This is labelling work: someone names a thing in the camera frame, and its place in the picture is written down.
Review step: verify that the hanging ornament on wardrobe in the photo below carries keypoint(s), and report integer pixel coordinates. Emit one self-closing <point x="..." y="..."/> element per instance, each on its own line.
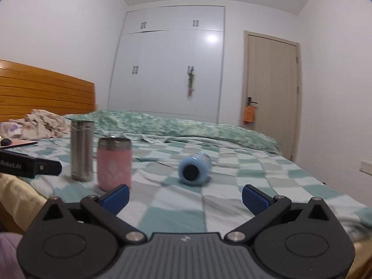
<point x="190" y="82"/>

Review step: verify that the green floral quilt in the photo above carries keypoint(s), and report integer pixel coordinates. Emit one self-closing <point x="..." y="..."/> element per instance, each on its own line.
<point x="123" y="123"/>

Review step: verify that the pink steel tumbler cup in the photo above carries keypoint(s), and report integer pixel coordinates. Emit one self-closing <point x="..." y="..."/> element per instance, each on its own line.
<point x="114" y="162"/>

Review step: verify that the white wardrobe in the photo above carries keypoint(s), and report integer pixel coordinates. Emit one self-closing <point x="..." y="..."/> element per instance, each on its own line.
<point x="156" y="48"/>

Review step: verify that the tall stainless steel cup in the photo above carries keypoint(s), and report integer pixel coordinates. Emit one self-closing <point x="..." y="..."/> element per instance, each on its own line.
<point x="82" y="150"/>

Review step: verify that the orange wooden headboard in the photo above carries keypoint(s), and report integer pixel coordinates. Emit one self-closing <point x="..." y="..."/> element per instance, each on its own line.
<point x="24" y="88"/>

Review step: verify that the beige crumpled clothing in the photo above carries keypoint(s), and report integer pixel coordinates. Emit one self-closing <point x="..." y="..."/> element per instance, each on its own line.
<point x="42" y="124"/>

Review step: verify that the black computer mouse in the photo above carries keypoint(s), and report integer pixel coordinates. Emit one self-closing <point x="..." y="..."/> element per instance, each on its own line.
<point x="5" y="142"/>

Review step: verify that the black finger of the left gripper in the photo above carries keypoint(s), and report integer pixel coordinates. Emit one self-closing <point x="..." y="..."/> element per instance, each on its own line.
<point x="48" y="167"/>

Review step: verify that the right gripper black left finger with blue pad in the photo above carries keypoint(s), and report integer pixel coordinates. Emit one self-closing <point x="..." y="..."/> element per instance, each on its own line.
<point x="103" y="211"/>

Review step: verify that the light blue cartoon cup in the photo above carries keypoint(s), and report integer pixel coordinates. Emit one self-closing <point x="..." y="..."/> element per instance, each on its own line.
<point x="195" y="170"/>

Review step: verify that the beige wooden door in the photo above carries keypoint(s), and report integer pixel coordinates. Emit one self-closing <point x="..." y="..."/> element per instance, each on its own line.
<point x="272" y="84"/>

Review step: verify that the orange bag on door handle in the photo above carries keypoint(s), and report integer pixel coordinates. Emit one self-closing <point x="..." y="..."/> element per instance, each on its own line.
<point x="249" y="115"/>

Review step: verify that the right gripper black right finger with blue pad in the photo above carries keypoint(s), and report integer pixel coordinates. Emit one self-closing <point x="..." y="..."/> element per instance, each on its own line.
<point x="267" y="211"/>

